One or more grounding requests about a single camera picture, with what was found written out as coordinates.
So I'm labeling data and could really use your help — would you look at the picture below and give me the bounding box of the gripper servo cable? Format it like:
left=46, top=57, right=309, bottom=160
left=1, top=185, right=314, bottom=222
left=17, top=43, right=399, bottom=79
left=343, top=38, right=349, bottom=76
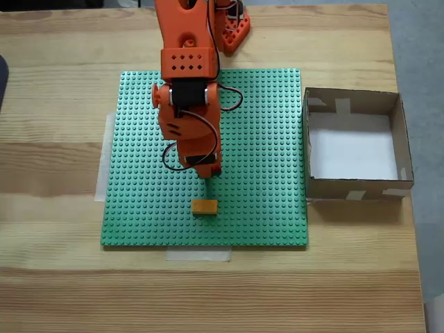
left=162, top=110, right=221, bottom=171

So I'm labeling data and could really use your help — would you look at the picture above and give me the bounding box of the white paper box lining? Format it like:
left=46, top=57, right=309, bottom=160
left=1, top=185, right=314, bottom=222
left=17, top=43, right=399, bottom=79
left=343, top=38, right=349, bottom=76
left=307, top=113, right=399, bottom=181

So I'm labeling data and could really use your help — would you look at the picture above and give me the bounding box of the translucent masking tape strip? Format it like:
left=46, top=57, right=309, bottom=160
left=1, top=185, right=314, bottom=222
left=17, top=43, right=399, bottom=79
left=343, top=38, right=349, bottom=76
left=166, top=248, right=232, bottom=262
left=95, top=112, right=116, bottom=203

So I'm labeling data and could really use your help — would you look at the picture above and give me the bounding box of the green lego baseplate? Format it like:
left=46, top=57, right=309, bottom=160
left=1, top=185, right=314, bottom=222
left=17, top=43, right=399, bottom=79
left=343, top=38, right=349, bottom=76
left=100, top=68, right=309, bottom=250

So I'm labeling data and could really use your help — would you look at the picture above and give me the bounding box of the black rounded device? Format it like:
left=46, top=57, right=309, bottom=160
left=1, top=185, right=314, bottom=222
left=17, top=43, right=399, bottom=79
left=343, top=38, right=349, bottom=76
left=0, top=54, right=10, bottom=114

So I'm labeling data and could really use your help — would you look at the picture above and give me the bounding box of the brown cardboard box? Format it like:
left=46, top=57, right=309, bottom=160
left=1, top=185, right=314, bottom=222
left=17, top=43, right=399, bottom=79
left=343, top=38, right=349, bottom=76
left=302, top=87, right=416, bottom=202

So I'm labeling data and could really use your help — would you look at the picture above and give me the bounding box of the yellow lego block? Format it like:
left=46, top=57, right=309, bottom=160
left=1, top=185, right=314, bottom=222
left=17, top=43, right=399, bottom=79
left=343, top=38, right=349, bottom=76
left=191, top=199, right=219, bottom=216

